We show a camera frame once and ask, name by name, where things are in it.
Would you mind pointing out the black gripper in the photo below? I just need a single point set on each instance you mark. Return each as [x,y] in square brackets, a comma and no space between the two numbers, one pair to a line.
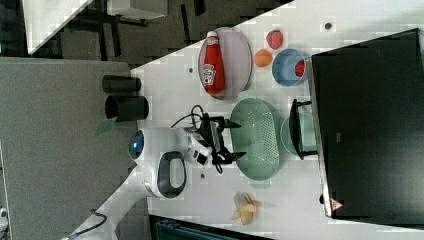
[211,129]

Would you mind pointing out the green plastic strainer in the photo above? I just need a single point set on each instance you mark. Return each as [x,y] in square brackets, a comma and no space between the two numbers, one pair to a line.
[257,137]

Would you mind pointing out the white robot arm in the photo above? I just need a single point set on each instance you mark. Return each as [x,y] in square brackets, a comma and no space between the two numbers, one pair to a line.
[161,155]

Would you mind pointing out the peeled banana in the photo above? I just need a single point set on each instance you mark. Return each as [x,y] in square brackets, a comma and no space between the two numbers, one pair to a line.
[245,208]

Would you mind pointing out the red ketchup bottle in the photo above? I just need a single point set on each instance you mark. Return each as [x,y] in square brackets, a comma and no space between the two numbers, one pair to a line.
[213,76]

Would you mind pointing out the lilac plate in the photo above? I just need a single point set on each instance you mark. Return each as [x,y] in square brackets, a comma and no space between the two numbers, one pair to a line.
[237,62]

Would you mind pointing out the orange fruit toy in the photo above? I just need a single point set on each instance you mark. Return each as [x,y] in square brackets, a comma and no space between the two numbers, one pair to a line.
[263,58]

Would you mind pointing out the blue bowl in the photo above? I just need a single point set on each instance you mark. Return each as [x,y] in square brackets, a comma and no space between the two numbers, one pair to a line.
[283,68]

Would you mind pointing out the red fruit in bowl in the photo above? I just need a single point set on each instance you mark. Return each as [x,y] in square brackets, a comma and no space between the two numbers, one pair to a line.
[300,69]

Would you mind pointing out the black cylinder cup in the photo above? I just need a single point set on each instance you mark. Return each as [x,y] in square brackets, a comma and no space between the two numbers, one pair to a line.
[120,84]
[127,108]

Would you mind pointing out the red strawberry toy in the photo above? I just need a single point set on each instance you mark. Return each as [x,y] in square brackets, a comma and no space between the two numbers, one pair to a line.
[275,39]

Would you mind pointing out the green leaf piece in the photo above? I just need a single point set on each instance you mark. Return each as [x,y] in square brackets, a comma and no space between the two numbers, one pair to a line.
[105,126]

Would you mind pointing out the black toaster oven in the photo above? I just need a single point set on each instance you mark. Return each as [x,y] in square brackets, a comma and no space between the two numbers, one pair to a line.
[367,107]

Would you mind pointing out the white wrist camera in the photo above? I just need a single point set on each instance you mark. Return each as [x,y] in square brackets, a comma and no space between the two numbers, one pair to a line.
[200,153]

